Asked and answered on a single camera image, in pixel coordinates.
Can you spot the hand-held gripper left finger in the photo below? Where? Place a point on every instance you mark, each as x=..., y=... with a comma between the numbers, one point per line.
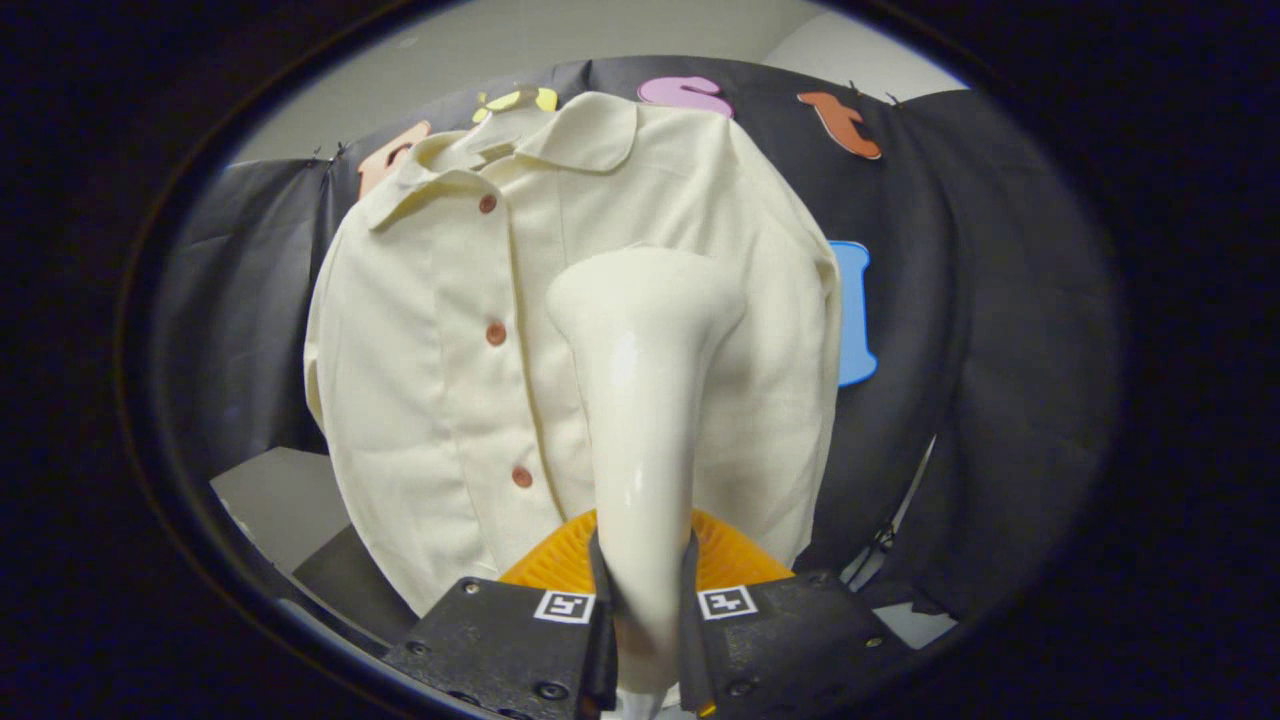
x=602, y=660

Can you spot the grey drawer cabinet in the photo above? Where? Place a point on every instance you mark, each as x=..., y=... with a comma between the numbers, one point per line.
x=280, y=500

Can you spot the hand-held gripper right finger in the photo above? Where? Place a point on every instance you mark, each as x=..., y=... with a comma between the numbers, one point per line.
x=693, y=660

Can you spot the white garment steamer head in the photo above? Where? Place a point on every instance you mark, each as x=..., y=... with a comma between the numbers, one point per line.
x=645, y=400

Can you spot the cream button-up shirt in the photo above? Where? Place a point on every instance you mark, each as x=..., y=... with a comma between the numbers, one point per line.
x=420, y=380

